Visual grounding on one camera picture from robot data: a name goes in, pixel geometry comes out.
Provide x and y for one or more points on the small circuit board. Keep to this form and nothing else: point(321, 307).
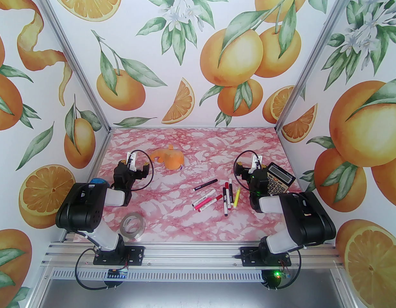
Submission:
point(283, 274)
point(117, 273)

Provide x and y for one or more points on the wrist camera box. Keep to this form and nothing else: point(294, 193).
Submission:
point(256, 161)
point(131, 162)

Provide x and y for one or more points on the orange toy figure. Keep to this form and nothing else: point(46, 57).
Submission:
point(170, 160)

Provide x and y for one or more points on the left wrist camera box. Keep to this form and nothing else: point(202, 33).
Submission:
point(131, 162)

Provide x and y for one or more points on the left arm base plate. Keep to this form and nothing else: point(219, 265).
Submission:
point(137, 255)

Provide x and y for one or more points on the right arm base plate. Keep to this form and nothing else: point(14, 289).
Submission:
point(249, 257)

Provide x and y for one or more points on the thin black pen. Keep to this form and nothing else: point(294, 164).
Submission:
point(206, 184)

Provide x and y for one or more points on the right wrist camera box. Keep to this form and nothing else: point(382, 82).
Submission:
point(256, 161)

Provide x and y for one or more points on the black whiteboard marker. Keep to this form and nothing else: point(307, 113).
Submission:
point(225, 211)

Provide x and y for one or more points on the aluminium back rail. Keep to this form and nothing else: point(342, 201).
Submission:
point(191, 126)

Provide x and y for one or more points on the yellow highlighter pen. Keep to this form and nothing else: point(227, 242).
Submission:
point(236, 197)

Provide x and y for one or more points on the black desk calculator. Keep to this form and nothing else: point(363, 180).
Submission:
point(279, 180)

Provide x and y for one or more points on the pink marker pen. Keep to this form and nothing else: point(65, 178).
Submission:
point(208, 203)

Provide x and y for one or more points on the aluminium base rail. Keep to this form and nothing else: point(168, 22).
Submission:
point(191, 252)

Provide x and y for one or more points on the aluminium frame post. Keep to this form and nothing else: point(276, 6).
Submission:
point(74, 55)
point(316, 53)

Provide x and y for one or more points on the grey metal sheet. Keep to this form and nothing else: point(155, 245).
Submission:
point(191, 295)

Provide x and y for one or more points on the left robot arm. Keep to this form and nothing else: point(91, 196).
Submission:
point(85, 210)

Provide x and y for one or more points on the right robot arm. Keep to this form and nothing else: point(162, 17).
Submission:
point(307, 217)

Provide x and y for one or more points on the white marker red cap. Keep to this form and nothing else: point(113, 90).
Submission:
point(204, 198)

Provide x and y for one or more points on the clear tape roll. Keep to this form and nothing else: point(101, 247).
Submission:
point(132, 235)

